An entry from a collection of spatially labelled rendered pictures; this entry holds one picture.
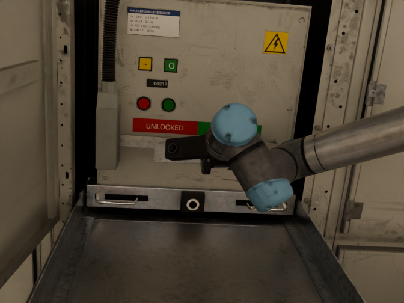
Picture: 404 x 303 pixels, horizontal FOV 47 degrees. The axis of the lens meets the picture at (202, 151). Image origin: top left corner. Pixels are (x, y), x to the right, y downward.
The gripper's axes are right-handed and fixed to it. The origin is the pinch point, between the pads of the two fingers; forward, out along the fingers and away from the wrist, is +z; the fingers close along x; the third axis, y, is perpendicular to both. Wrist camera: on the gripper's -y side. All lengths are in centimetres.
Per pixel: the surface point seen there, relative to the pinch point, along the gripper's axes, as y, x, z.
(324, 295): 23.6, -29.1, -16.8
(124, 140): -18.8, 3.9, -0.1
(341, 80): 31.4, 19.1, -10.1
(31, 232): -38.5, -18.5, 2.0
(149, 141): -12.8, 4.0, -0.3
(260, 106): 13.8, 14.1, -1.9
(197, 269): -1.1, -25.0, -8.7
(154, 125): -11.9, 8.5, 1.6
